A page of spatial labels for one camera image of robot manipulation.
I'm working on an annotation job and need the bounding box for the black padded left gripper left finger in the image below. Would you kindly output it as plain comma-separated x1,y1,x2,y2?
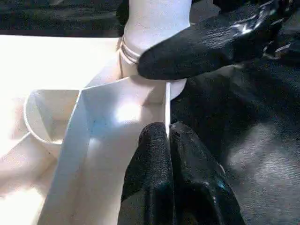
120,121,174,225

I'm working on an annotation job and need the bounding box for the black shiny mat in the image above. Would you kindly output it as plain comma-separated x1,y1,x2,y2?
0,0,300,225

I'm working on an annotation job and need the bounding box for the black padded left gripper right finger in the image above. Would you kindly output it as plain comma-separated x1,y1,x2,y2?
169,121,246,225

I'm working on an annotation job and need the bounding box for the white plastic table leg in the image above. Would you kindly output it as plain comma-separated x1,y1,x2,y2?
116,0,192,78

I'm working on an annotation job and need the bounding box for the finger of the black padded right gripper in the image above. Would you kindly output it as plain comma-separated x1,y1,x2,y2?
116,0,130,27
136,0,289,81

